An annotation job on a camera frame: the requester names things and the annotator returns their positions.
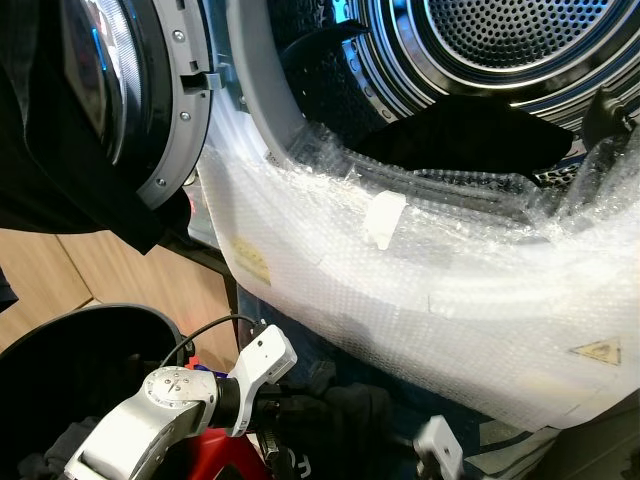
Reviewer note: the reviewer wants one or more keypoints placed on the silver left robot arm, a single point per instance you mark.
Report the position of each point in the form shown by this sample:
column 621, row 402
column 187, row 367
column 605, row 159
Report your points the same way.
column 130, row 430

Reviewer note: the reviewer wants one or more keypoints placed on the dark clothes pile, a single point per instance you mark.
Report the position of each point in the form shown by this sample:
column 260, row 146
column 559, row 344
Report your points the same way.
column 55, row 455

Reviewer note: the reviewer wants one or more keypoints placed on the red plastic container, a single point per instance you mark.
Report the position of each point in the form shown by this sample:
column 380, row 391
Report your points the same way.
column 215, row 455

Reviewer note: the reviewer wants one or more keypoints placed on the faded yellow sticker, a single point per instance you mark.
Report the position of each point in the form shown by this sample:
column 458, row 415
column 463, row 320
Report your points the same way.
column 250, row 262

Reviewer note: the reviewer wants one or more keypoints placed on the clear bubble wrap sheet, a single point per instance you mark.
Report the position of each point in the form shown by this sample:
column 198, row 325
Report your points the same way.
column 400, row 300

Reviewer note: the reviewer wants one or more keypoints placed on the black round laundry basket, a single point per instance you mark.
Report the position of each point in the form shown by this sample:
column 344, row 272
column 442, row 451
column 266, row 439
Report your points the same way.
column 70, row 350

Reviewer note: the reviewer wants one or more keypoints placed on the yellow triangle warning sticker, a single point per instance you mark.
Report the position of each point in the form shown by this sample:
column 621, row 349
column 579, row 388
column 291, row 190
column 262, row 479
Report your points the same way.
column 597, row 352

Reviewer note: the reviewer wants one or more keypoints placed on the round grey washer door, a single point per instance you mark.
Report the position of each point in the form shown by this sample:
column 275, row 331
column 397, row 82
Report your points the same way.
column 185, row 110

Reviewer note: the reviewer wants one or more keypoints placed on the perforated steel washer drum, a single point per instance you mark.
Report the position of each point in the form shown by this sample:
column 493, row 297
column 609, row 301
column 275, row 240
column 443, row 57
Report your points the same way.
column 500, row 30

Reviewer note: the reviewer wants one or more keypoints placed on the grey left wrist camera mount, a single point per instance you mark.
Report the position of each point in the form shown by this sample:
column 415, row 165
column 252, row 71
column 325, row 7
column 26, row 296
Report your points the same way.
column 262, row 365

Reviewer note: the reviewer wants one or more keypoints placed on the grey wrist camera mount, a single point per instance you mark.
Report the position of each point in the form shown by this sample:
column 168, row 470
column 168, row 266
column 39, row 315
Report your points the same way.
column 440, row 445
column 262, row 365

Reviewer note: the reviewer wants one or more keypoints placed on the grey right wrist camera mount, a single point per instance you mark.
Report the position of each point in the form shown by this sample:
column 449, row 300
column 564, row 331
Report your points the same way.
column 440, row 445

